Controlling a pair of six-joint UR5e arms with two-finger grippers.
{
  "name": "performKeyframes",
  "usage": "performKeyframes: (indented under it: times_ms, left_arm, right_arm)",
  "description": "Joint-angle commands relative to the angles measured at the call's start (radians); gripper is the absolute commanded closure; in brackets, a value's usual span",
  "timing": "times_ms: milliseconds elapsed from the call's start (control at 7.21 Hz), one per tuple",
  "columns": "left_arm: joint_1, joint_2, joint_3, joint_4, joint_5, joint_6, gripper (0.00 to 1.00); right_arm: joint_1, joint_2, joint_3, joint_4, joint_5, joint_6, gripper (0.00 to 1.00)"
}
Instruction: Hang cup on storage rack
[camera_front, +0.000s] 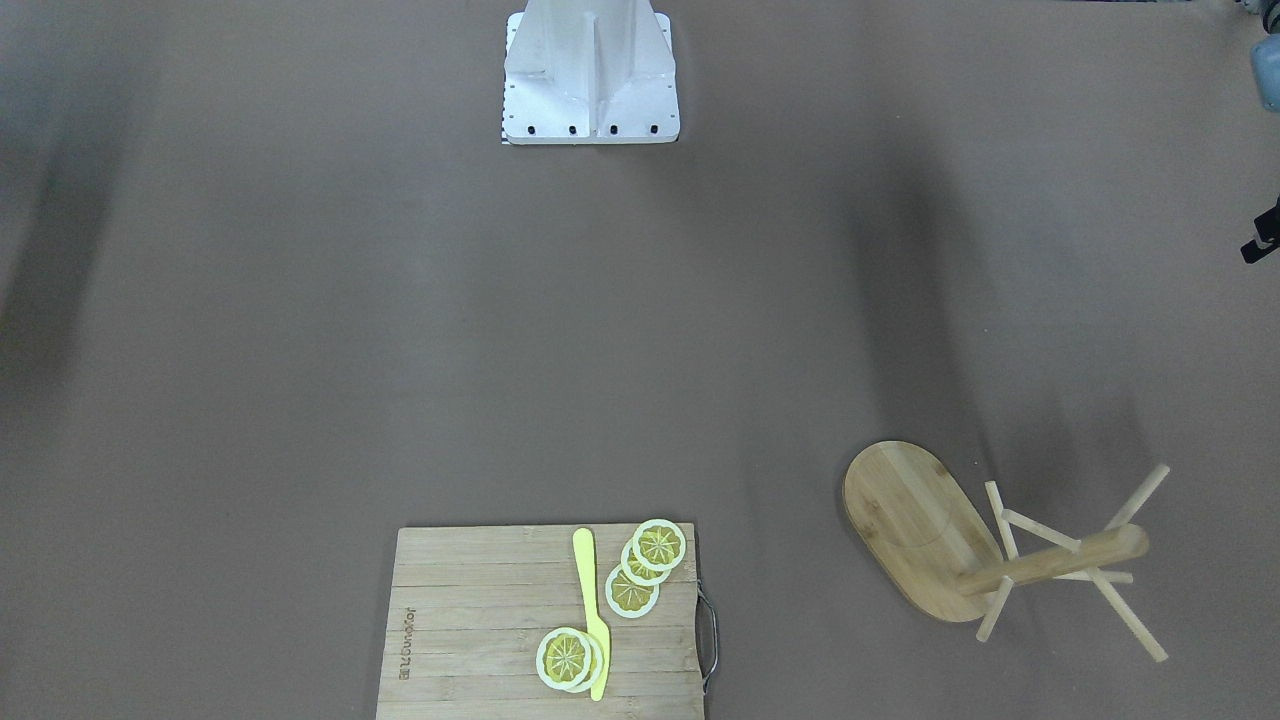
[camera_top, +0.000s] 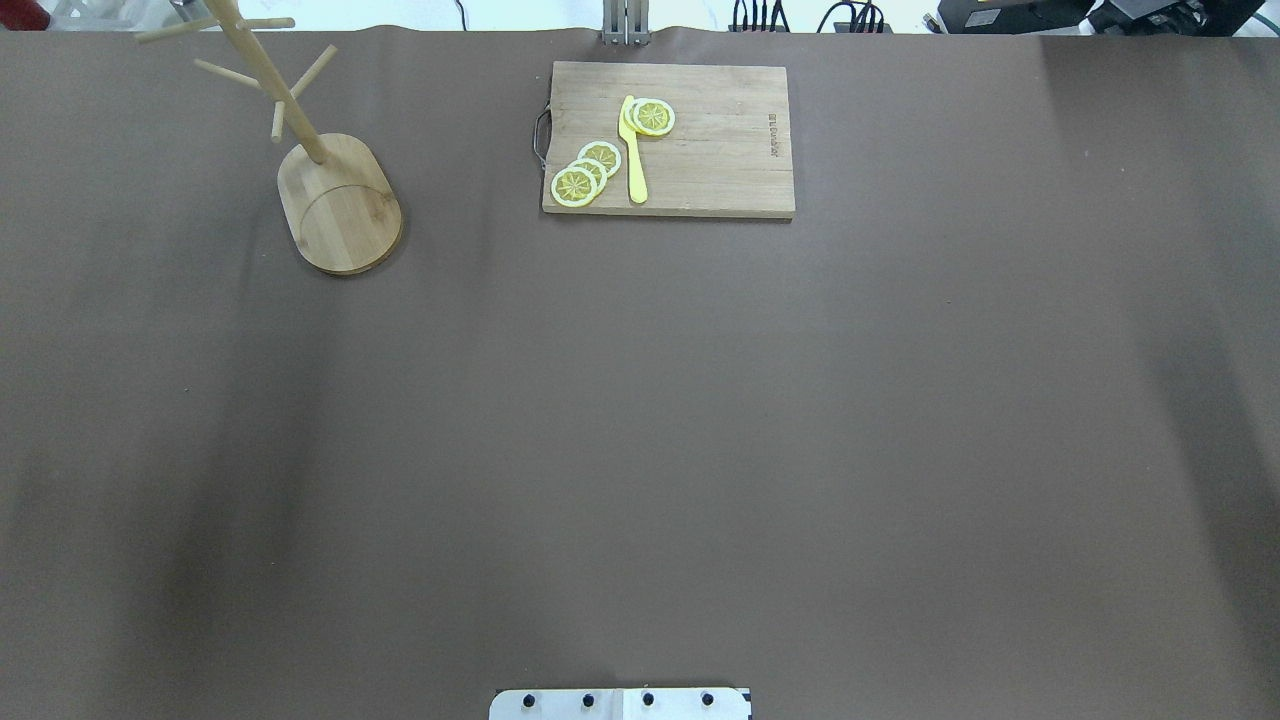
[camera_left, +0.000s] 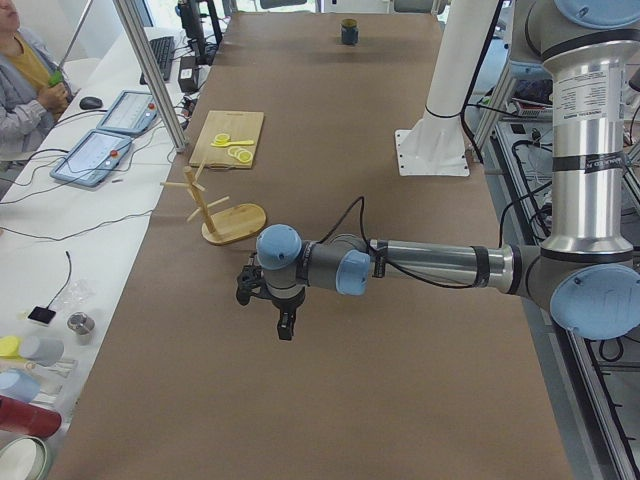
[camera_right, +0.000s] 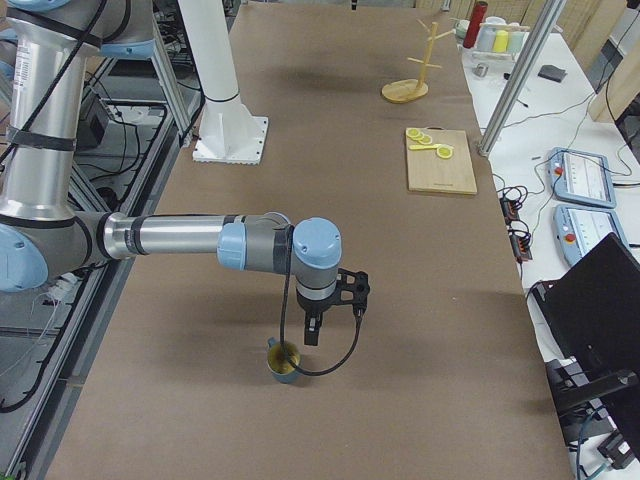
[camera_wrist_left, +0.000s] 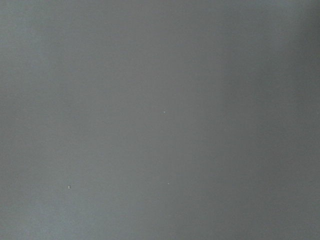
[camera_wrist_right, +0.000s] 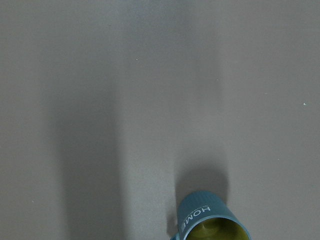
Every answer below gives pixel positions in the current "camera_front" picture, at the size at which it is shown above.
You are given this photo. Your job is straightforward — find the yellow plastic knife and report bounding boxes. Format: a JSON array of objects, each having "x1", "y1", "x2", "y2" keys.
[{"x1": 572, "y1": 527, "x2": 612, "y2": 702}]

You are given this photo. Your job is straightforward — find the lemon slice middle of row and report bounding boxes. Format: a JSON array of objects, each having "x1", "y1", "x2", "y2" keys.
[{"x1": 620, "y1": 539, "x2": 671, "y2": 587}]

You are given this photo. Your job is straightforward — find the lemon slice under near-knife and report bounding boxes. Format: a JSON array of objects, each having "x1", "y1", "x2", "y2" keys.
[{"x1": 566, "y1": 632, "x2": 605, "y2": 694}]

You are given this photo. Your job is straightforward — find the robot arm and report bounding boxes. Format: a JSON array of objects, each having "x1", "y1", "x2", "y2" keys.
[{"x1": 1251, "y1": 35, "x2": 1280, "y2": 114}]

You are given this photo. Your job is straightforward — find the bamboo cutting board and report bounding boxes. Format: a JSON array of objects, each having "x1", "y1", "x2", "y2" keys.
[{"x1": 376, "y1": 521, "x2": 721, "y2": 719}]

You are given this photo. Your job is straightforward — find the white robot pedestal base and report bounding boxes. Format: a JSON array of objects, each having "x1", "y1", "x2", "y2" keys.
[{"x1": 500, "y1": 1, "x2": 681, "y2": 146}]

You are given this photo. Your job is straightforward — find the black camera on mount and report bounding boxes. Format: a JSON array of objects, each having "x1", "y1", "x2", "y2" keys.
[{"x1": 1240, "y1": 199, "x2": 1280, "y2": 264}]

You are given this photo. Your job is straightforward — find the lemon slice near knife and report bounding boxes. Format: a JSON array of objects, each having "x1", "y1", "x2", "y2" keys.
[{"x1": 535, "y1": 626, "x2": 589, "y2": 692}]

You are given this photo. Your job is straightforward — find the lemon slice end of row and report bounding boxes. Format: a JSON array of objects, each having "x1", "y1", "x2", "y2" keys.
[{"x1": 631, "y1": 519, "x2": 689, "y2": 573}]

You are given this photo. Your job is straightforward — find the bamboo cup rack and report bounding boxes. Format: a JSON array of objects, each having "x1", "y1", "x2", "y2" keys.
[{"x1": 842, "y1": 439, "x2": 1169, "y2": 662}]

